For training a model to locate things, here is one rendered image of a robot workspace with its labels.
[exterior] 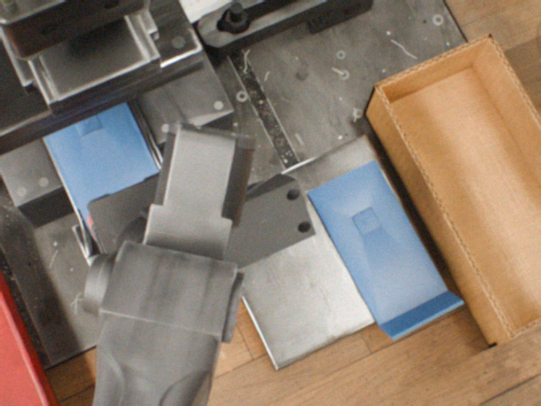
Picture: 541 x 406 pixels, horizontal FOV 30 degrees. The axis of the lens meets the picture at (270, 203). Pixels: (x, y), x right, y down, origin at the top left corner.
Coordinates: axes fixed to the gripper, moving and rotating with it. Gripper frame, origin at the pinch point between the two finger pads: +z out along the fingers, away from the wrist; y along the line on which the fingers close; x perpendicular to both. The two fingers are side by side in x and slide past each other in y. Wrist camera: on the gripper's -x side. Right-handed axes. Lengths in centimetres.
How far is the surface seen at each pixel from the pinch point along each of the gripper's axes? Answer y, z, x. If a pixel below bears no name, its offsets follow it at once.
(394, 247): -11.3, 0.6, -21.3
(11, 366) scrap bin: -9.1, 7.7, 13.2
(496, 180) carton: -10.1, 2.1, -33.6
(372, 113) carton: -0.4, 6.0, -25.4
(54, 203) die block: 2.8, 7.9, 4.4
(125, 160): 4.7, 3.7, -2.1
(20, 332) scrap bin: -5.5, 4.1, 11.3
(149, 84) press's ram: 11.3, -7.7, -4.3
